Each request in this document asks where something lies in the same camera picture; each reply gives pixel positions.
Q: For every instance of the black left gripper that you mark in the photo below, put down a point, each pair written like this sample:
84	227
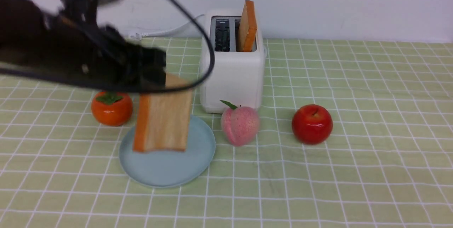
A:
131	64

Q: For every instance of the toast slice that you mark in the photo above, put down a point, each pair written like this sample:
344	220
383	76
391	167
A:
247	28
163	121

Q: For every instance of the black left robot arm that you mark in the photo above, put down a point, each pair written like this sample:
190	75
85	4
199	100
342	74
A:
69	47

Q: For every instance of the white two-slot toaster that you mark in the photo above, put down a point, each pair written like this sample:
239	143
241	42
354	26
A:
237	77

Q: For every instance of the orange persimmon with green leaf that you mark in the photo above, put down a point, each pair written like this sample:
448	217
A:
112	108

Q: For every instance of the light blue round plate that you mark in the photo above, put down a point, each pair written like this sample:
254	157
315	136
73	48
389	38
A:
165	168

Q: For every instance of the pink peach with leaf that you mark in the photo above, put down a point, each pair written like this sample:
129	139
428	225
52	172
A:
240	124

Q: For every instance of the red apple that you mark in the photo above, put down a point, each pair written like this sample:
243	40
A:
312	124

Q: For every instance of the green checkered tablecloth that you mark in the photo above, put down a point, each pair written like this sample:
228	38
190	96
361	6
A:
386	164

